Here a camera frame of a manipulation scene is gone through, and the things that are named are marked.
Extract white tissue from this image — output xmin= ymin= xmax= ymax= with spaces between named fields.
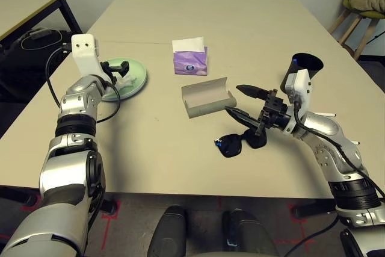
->
xmin=115 ymin=72 xmax=138 ymax=90

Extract purple tissue pack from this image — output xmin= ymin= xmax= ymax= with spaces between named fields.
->
xmin=171 ymin=36 xmax=209 ymax=76

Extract grey power adapter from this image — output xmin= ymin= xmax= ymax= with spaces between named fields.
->
xmin=28 ymin=27 xmax=52 ymax=40

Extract dark grey robot right leg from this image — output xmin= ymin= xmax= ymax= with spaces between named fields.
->
xmin=221 ymin=208 xmax=279 ymax=257

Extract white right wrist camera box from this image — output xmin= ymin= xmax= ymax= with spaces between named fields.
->
xmin=285 ymin=69 xmax=312 ymax=116

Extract dark grey robot leg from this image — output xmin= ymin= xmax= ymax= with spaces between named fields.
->
xmin=221 ymin=208 xmax=279 ymax=257
xmin=149 ymin=205 xmax=189 ymax=257

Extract dark grey robot left leg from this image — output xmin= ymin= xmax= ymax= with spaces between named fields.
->
xmin=149 ymin=205 xmax=189 ymax=257

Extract grey glasses case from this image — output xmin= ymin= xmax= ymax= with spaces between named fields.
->
xmin=180 ymin=76 xmax=238 ymax=119

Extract white floor cable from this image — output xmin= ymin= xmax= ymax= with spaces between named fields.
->
xmin=20 ymin=29 xmax=63 ymax=49

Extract green seat cushion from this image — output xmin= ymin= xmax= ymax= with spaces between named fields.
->
xmin=343 ymin=0 xmax=385 ymax=19

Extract wooden stool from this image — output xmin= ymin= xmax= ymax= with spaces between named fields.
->
xmin=327 ymin=8 xmax=378 ymax=61

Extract black sunglasses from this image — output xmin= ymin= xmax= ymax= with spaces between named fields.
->
xmin=214 ymin=129 xmax=268 ymax=158

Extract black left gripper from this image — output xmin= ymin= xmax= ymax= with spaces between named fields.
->
xmin=100 ymin=61 xmax=131 ymax=85

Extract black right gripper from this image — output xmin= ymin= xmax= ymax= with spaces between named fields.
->
xmin=224 ymin=84 xmax=294 ymax=138

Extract beige desk black frame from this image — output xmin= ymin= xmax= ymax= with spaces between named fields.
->
xmin=0 ymin=0 xmax=84 ymax=41

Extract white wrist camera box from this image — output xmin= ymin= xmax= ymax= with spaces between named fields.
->
xmin=71 ymin=33 xmax=105 ymax=82
xmin=285 ymin=69 xmax=312 ymax=116

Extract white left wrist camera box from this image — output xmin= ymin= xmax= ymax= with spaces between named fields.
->
xmin=71 ymin=33 xmax=105 ymax=82

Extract light green plate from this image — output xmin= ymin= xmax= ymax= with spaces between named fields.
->
xmin=100 ymin=57 xmax=149 ymax=101

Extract black cup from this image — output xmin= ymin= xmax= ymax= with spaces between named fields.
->
xmin=280 ymin=53 xmax=324 ymax=94

